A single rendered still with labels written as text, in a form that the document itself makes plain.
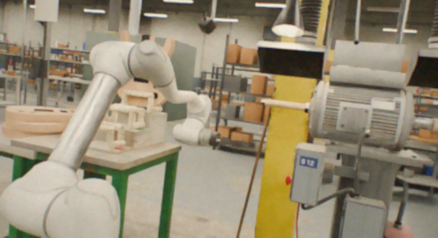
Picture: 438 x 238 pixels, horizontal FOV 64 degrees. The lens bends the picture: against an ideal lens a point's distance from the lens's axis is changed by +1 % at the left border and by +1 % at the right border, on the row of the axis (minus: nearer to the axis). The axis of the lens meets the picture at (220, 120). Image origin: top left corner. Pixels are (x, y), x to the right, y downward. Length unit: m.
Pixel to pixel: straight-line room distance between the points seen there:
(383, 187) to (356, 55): 0.58
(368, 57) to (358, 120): 0.34
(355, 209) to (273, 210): 1.25
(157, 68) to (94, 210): 0.56
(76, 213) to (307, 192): 0.76
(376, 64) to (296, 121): 0.96
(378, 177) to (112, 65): 1.12
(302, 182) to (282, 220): 1.38
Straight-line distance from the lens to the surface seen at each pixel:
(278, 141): 2.54
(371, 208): 1.48
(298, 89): 2.50
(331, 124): 1.50
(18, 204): 1.24
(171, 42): 1.94
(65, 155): 1.27
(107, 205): 1.09
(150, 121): 1.92
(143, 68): 1.36
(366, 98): 1.51
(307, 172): 1.29
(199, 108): 1.80
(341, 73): 1.54
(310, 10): 1.69
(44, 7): 3.09
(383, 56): 1.70
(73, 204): 1.10
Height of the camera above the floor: 1.32
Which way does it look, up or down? 6 degrees down
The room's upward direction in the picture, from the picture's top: 7 degrees clockwise
